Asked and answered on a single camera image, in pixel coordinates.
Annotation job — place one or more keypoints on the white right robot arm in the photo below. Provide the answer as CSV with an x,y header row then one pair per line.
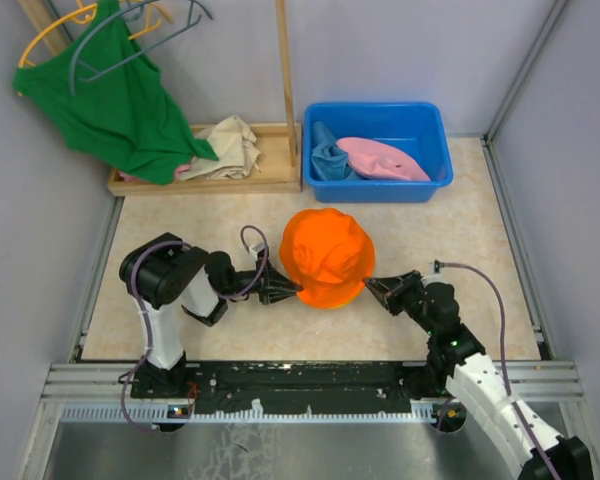
x,y
457,364

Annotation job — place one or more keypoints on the orange clothes hanger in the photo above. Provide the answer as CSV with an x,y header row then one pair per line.
x,y
80,30

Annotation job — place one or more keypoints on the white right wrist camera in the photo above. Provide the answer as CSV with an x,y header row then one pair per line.
x,y
438,267

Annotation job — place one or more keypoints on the pink bucket hat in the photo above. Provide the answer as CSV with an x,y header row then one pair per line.
x,y
376,160

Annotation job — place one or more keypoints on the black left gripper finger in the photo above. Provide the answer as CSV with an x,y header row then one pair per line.
x,y
278,295
276,281

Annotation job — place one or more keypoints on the beige folded cloth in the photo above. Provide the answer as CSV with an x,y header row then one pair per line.
x,y
234,143

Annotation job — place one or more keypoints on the light blue bucket hat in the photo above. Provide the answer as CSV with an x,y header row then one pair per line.
x,y
329,161

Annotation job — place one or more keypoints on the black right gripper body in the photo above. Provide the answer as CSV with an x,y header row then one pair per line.
x,y
408,297

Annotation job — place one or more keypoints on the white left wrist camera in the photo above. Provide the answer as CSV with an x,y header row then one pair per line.
x,y
256,250

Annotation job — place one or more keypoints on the green tank top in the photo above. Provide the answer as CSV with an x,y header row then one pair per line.
x,y
107,99

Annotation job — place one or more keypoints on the wooden clothes rack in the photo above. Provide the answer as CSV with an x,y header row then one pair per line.
x,y
280,143

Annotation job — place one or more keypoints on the pink cloth on rack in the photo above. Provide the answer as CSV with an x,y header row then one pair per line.
x,y
154,173

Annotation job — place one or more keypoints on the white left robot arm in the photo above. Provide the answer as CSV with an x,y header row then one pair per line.
x,y
166,276

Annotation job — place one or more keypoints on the orange bucket hat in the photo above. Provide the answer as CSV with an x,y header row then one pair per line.
x,y
328,253

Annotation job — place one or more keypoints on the blue plastic bin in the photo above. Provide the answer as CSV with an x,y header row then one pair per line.
x,y
414,128

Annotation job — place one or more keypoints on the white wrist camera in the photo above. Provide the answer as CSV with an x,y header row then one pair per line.
x,y
256,250
438,267

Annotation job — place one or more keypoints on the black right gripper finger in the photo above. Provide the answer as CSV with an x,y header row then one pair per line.
x,y
392,282
382,294

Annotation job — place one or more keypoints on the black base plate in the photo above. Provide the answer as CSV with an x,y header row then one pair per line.
x,y
326,388

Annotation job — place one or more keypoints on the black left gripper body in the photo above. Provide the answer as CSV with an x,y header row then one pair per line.
x,y
261,285

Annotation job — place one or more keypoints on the yellow bucket hat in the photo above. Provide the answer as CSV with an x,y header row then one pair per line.
x,y
337,304

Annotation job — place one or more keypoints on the aluminium frame rail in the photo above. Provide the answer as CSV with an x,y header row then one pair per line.
x,y
90,392

